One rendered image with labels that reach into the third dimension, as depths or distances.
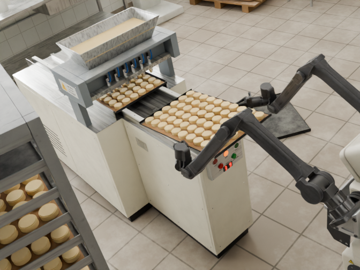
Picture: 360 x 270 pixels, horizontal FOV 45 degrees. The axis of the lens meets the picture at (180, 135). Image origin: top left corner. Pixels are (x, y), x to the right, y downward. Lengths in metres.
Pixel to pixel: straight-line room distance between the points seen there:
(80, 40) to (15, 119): 1.77
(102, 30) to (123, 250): 1.44
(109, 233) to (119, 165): 0.58
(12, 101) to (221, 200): 1.65
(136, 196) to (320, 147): 1.47
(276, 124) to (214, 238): 1.45
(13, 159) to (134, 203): 2.00
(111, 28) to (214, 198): 1.22
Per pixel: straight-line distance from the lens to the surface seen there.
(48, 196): 1.12
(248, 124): 1.58
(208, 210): 2.46
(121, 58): 2.60
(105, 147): 2.71
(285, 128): 3.72
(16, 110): 1.03
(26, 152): 1.15
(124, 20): 2.87
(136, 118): 2.54
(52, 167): 1.04
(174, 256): 2.92
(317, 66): 1.88
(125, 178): 2.91
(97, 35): 2.77
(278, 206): 3.10
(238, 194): 2.60
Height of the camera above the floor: 2.29
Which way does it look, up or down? 37 degrees down
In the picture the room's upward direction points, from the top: 13 degrees counter-clockwise
